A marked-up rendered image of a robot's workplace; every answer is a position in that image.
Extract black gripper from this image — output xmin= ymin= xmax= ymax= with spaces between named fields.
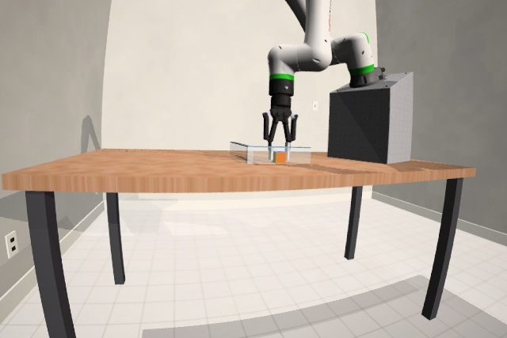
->
xmin=262 ymin=96 xmax=298 ymax=146

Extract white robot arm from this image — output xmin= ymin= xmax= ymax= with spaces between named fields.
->
xmin=268 ymin=0 xmax=385 ymax=97

